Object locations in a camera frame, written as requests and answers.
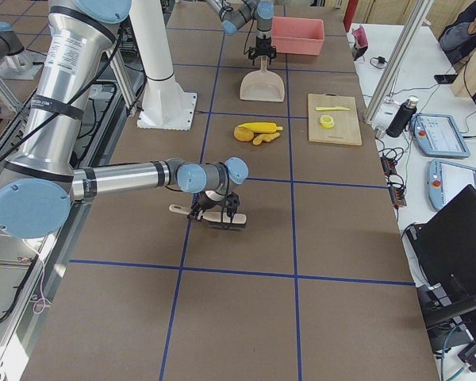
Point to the yellow toy corn cob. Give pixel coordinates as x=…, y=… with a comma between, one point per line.
x=262, y=127

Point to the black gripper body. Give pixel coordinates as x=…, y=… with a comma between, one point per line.
x=261, y=43
x=203, y=207

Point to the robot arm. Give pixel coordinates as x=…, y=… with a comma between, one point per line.
x=262, y=12
x=38, y=183

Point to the beige hand brush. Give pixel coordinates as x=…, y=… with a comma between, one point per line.
x=212, y=218

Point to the beige plastic dustpan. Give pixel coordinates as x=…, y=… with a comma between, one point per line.
x=262, y=85

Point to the tan toy ginger root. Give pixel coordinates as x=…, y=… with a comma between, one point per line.
x=265, y=138

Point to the black water bottle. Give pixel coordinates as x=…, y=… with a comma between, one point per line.
x=403, y=116

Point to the seated person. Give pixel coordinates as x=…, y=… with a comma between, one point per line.
x=458, y=40

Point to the pink plastic bin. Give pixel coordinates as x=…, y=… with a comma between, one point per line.
x=298, y=36

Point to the black laptop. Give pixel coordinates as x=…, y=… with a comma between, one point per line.
x=445, y=246

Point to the teach pendant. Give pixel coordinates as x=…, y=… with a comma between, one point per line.
x=437, y=135
x=446, y=180

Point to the lower teach pendant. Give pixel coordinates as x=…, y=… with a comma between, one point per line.
x=446, y=180

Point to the black power strip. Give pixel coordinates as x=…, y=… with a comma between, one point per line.
x=395, y=183

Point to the aluminium frame post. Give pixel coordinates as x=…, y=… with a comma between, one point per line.
x=390, y=74

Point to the upper teach pendant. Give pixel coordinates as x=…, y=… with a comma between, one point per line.
x=437, y=135

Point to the brown toy potato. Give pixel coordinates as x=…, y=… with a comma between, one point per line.
x=243, y=134

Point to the white camera mast base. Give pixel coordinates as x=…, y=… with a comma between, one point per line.
x=165, y=105

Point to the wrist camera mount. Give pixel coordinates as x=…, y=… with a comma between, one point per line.
x=229, y=207
x=252, y=49

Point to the yellow plastic knife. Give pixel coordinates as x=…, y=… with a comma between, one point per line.
x=332, y=108

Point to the yellow toy lemon slices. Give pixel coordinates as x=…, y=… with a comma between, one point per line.
x=327, y=121

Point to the black smartphone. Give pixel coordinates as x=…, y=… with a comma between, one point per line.
x=445, y=78

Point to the bamboo cutting board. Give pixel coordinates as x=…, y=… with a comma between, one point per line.
x=346, y=130

